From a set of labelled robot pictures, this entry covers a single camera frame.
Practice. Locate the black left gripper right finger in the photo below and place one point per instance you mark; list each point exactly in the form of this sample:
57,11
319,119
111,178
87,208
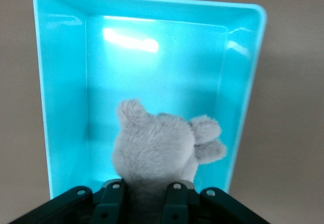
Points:
174,203

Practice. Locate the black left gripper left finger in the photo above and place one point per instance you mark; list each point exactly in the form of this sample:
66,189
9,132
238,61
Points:
108,203

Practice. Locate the grey plush toy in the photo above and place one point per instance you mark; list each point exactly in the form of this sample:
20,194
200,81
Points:
152,145

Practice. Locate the blue plastic box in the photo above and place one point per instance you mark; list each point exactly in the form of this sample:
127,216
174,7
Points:
63,82

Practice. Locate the brown table cover sheet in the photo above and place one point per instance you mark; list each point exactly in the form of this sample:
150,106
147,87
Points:
15,107

